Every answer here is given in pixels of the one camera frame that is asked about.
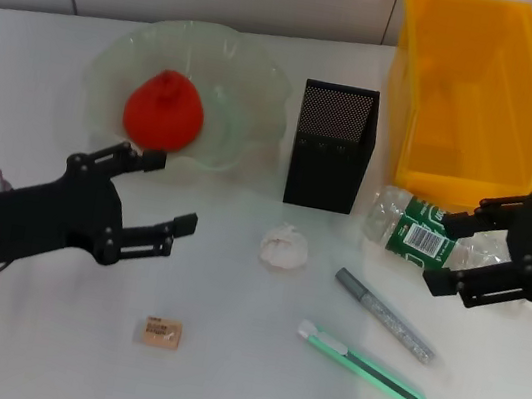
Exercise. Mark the yellow plastic bin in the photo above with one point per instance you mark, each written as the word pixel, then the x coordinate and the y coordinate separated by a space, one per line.
pixel 519 72

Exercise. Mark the clear glass fruit plate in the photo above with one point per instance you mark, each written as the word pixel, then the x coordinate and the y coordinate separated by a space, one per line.
pixel 226 66

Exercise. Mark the white paper ball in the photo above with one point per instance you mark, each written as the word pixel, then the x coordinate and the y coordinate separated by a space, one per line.
pixel 284 245

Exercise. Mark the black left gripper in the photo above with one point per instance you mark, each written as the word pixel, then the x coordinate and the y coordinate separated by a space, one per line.
pixel 51 216

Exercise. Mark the small beige eraser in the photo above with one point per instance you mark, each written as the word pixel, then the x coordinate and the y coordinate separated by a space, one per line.
pixel 163 332

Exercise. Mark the black mesh pen holder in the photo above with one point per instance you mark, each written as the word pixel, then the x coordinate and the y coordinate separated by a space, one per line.
pixel 325 178

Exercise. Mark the clear green-label water bottle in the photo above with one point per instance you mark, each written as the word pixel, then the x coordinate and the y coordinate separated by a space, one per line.
pixel 418 229

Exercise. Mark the grey glitter marker pen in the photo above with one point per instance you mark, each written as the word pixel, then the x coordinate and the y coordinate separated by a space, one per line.
pixel 380 311

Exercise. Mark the green utility knife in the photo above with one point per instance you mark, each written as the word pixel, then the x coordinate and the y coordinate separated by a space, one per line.
pixel 370 373

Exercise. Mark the red cone-shaped object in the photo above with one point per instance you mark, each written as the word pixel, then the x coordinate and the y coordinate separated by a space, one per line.
pixel 163 112

